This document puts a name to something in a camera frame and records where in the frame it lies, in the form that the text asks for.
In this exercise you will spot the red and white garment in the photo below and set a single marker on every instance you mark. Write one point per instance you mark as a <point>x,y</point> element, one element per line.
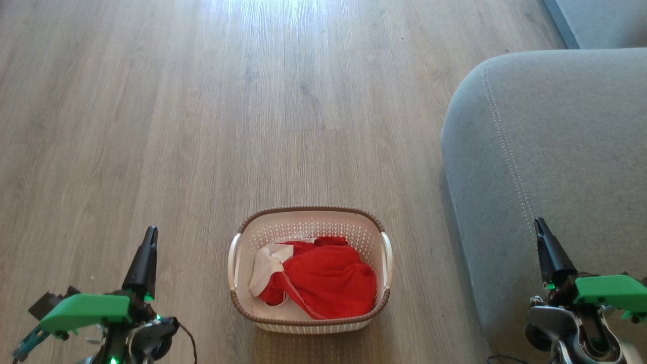
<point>328,283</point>

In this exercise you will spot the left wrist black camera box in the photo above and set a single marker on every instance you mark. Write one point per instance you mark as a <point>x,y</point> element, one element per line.
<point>48,303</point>

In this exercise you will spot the plain red garment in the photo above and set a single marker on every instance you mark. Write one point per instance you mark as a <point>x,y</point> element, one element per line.
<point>331,241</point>

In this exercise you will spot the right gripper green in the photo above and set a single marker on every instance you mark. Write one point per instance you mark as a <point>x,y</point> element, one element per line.
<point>611,293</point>

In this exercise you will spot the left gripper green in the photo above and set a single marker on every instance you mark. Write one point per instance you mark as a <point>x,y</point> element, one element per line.
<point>86,308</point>

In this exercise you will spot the grey fabric sofa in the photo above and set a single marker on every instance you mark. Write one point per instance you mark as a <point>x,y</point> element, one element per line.
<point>556,151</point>

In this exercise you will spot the cream laundry basket brown rim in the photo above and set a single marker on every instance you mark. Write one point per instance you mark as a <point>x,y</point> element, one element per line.
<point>308,222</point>

